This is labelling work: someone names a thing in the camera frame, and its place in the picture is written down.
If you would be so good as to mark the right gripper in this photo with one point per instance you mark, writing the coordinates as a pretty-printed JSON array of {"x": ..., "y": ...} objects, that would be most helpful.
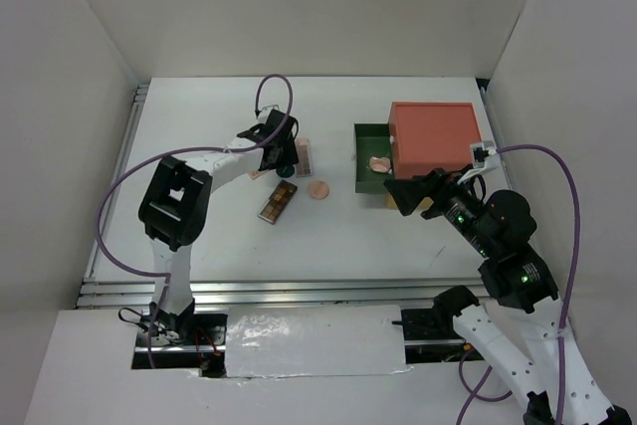
[{"x": 436, "y": 184}]

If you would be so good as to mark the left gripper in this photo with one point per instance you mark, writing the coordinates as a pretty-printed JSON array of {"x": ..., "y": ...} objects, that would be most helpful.
[{"x": 289, "y": 155}]

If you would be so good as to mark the dark green round compact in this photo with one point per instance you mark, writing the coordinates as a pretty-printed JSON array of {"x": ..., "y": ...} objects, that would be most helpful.
[{"x": 286, "y": 171}]

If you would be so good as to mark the peach makeup sponge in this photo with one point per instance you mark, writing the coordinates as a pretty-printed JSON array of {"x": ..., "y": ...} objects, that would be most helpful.
[{"x": 380, "y": 165}]

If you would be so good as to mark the round pink powder puff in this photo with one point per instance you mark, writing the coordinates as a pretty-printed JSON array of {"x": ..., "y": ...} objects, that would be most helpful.
[{"x": 318, "y": 190}]

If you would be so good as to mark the green drawer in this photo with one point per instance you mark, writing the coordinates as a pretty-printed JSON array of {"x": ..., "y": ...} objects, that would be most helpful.
[{"x": 370, "y": 140}]

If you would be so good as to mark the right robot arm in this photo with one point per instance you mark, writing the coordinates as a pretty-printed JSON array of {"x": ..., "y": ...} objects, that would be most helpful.
[{"x": 549, "y": 380}]

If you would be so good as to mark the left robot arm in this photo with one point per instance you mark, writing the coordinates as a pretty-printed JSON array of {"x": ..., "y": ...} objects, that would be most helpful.
[{"x": 175, "y": 205}]

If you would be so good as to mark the pink eyeshadow palette clear case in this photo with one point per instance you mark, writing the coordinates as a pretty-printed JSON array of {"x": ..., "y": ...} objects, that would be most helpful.
[{"x": 304, "y": 168}]

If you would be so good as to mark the coral drawer cabinet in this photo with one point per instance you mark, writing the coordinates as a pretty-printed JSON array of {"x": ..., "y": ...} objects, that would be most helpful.
[{"x": 426, "y": 136}]

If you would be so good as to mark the brown eyeshadow palette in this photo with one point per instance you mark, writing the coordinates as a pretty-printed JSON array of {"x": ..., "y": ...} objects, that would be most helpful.
[{"x": 277, "y": 202}]

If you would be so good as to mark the white cover plate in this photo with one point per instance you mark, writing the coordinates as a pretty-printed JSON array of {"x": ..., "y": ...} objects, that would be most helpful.
[{"x": 314, "y": 341}]

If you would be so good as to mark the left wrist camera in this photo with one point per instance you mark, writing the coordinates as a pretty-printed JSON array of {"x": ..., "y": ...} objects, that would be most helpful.
[{"x": 263, "y": 113}]

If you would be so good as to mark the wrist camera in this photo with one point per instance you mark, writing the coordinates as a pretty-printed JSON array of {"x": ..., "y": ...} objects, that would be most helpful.
[
  {"x": 484, "y": 158},
  {"x": 263, "y": 113}
]

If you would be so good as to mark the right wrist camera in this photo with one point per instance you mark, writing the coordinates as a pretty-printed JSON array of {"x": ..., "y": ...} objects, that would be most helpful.
[{"x": 484, "y": 158}]

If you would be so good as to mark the aluminium right rail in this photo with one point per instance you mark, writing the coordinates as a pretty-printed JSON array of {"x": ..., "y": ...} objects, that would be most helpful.
[{"x": 483, "y": 85}]

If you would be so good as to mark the aluminium front rail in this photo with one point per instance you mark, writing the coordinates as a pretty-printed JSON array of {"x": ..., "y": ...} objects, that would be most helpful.
[{"x": 220, "y": 295}]

